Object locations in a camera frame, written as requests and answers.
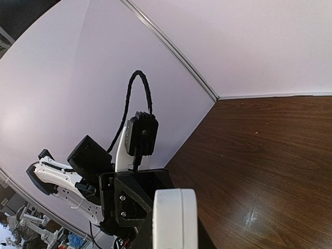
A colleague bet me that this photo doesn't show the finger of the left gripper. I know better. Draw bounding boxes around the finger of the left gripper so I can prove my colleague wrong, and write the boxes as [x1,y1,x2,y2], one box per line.
[114,173,153,226]

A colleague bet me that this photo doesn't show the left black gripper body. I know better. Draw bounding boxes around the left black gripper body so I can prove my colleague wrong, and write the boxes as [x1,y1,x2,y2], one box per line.
[99,169,173,235]

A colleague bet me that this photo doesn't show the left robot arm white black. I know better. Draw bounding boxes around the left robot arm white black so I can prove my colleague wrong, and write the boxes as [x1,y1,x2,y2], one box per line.
[26,135,174,239]

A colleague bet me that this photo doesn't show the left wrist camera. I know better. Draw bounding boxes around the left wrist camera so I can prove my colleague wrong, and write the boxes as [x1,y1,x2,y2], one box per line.
[115,112,159,173]

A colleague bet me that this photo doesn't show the left black camera cable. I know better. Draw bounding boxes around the left black camera cable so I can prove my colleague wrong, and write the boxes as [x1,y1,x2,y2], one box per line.
[106,70,154,154]

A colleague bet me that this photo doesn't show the left aluminium corner post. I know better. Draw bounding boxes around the left aluminium corner post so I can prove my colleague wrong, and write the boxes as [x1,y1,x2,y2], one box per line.
[120,0,219,102]

